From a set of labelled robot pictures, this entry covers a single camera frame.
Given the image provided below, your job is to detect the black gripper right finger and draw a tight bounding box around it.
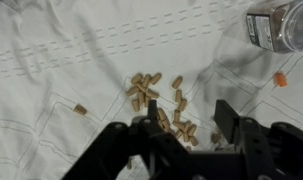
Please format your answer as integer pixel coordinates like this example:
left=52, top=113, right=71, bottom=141
left=214, top=99, right=240, bottom=144

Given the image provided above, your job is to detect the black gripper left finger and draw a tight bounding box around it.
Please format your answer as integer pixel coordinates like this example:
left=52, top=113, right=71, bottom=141
left=147, top=100, right=157, bottom=120

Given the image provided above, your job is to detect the orange peg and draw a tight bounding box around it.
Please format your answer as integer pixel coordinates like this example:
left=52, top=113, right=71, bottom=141
left=274, top=72, right=287, bottom=87

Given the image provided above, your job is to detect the white quilted duvet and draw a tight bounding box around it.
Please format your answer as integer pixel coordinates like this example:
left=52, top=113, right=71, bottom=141
left=0, top=0, right=303, bottom=180

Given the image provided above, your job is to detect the tan wooden peg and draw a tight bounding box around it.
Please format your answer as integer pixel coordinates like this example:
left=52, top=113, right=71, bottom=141
left=73, top=104, right=87, bottom=115

